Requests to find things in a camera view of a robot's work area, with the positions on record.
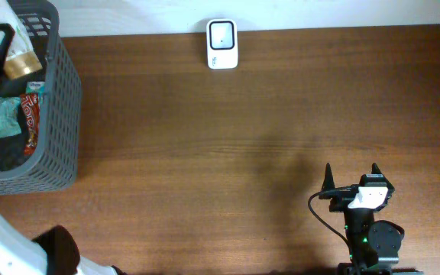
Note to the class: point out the white tube with gold cap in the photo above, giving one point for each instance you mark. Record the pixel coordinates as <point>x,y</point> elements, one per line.
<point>21,60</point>

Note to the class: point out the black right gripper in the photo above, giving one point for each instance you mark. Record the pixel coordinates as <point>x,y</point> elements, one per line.
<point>344,195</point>

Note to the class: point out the teal snack packet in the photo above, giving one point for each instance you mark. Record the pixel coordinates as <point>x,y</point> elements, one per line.
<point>9,125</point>

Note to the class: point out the small Kleenex tissue pack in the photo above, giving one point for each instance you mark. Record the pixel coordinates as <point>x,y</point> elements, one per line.
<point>35,87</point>

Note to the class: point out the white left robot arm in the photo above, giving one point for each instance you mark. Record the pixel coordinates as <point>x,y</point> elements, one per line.
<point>53,252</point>

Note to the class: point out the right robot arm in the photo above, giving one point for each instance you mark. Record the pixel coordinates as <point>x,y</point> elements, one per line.
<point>373,245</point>

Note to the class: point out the grey plastic mesh basket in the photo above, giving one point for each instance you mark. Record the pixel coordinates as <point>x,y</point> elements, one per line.
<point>54,163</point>

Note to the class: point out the red snack bar wrapper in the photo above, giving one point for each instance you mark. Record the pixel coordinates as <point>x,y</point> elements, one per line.
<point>31,108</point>

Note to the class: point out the white barcode scanner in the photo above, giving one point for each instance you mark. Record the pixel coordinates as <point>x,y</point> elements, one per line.
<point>222,44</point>

